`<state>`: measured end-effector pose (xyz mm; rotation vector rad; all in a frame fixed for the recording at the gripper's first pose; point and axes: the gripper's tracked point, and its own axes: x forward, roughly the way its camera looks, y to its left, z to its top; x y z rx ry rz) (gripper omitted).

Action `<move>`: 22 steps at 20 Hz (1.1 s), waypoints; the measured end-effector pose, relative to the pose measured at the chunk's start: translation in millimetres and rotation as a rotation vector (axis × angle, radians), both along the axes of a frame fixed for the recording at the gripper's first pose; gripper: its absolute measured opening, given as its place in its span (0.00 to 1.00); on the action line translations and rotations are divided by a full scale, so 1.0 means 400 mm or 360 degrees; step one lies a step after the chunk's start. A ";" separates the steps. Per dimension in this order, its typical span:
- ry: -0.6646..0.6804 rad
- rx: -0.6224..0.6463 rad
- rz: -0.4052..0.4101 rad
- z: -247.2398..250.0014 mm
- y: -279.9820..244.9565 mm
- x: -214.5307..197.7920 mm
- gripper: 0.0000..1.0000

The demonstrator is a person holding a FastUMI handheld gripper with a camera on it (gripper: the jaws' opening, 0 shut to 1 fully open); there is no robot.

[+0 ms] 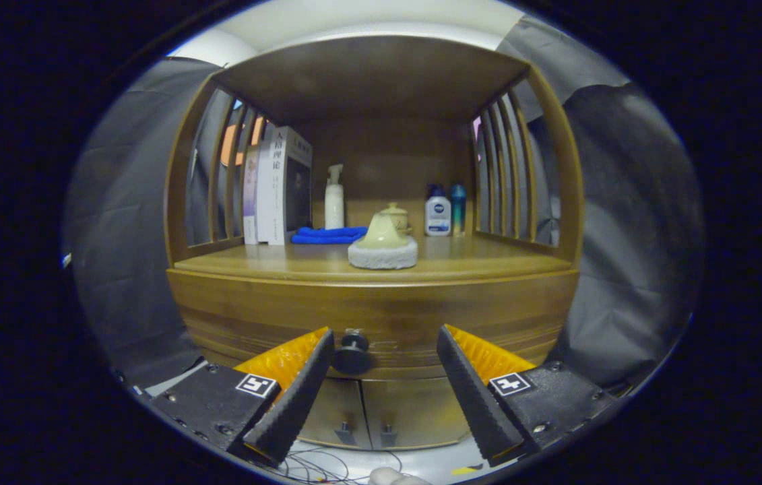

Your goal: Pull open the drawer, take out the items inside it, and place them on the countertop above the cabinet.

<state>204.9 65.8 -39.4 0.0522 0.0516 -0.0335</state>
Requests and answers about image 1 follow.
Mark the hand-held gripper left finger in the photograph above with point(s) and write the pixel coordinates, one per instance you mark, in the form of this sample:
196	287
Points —
300	397

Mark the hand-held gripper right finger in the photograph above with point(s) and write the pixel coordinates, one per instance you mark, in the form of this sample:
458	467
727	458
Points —
475	397

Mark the wooden drawer with black knob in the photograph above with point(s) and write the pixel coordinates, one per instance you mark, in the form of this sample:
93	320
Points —
394	310

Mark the green scrub brush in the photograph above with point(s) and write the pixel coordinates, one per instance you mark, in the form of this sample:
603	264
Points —
384	256

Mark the wooden countertop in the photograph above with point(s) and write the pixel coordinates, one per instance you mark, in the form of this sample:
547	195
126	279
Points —
475	259

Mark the wooden cabinet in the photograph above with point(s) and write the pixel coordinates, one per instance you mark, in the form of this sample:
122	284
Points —
374	74

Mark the yellow and black tape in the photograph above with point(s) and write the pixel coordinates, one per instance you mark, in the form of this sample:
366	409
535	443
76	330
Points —
465	469

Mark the blue folded cloth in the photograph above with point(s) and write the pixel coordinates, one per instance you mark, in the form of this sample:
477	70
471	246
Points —
327	235

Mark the white bottle with blue cap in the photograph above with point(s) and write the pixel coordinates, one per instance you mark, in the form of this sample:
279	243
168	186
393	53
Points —
438	215

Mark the white pump bottle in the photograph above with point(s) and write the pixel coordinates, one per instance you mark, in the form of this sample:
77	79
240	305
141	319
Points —
334	209

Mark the teal bottle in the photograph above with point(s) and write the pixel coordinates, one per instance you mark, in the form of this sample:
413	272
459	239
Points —
459	205

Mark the beige lidded teacup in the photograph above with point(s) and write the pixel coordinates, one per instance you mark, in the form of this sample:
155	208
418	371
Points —
399	217

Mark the thin pale purple book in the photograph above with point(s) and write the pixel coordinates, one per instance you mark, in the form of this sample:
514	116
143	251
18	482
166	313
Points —
250	202

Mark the thick white book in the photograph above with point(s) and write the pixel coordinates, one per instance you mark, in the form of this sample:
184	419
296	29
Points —
271	195

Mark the black backdrop cloth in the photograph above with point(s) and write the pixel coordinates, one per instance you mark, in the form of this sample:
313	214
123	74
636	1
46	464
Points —
623	256

